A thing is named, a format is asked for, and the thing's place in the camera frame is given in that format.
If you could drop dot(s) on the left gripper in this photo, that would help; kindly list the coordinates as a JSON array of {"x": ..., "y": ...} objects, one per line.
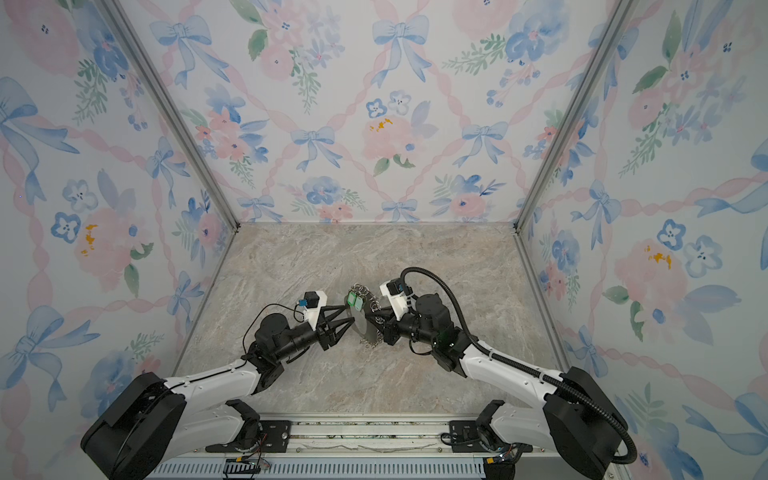
[{"x": 329, "y": 337}]

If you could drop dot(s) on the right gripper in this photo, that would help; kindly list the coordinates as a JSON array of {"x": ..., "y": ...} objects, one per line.
[{"x": 392, "y": 326}]

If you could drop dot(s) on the green key tag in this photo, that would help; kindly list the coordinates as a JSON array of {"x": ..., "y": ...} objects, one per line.
[{"x": 355, "y": 300}]

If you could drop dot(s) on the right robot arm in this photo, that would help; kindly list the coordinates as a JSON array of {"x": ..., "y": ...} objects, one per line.
[{"x": 569, "y": 412}]

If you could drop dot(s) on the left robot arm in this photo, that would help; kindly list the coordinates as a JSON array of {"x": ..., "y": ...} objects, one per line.
[{"x": 156, "y": 419}]

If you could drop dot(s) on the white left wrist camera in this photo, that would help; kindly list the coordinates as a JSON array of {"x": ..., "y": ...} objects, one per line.
[{"x": 311, "y": 306}]

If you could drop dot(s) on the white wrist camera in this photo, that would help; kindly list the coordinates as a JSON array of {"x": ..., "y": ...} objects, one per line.
[
  {"x": 311, "y": 306},
  {"x": 398, "y": 295}
]

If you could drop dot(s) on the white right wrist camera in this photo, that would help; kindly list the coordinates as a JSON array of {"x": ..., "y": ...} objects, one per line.
[{"x": 398, "y": 295}]

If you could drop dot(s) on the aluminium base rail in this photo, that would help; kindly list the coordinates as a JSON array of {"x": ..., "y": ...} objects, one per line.
[{"x": 368, "y": 447}]

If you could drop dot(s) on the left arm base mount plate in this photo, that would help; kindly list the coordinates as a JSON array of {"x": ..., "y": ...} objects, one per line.
[{"x": 254, "y": 435}]

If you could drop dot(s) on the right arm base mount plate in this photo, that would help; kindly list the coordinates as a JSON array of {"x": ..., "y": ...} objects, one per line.
[{"x": 477, "y": 436}]

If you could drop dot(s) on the aluminium corner post left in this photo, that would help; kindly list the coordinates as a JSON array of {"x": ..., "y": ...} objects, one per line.
[{"x": 127, "y": 36}]

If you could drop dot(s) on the aluminium corner post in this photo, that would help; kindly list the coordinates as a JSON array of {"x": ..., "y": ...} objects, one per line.
[
  {"x": 614, "y": 28},
  {"x": 127, "y": 36}
]

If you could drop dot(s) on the aluminium corner post right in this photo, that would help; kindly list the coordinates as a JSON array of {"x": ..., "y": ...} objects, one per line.
[{"x": 614, "y": 28}]

